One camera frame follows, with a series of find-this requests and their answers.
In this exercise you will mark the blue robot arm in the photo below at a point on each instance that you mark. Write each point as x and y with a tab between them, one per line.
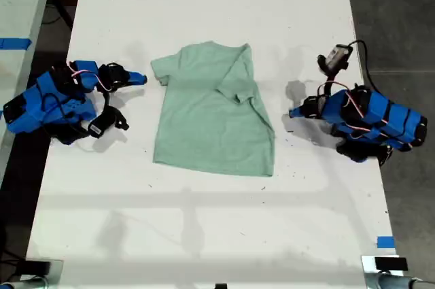
387	115
51	102

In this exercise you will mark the metal table bracket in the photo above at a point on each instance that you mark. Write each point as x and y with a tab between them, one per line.
56	270
368	268

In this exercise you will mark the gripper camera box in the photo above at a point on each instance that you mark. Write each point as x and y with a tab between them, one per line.
336	57
103	122

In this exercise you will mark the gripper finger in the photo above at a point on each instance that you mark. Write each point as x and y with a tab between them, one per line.
133	82
299	109
298	116
136	75

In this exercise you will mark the grey metal tube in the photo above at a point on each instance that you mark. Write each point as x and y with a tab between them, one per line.
401	283
23	284

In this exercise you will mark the pale green T-shirt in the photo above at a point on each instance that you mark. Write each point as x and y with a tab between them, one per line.
207	112

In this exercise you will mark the long blue tape strip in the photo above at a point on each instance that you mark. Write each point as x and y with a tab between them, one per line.
15	43

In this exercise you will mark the short blue tape strip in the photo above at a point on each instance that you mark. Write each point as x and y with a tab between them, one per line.
385	242

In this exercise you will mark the grey side table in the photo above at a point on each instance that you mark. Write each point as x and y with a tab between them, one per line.
20	3

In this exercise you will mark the small black box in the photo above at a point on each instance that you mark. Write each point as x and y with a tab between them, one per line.
36	268
391	264

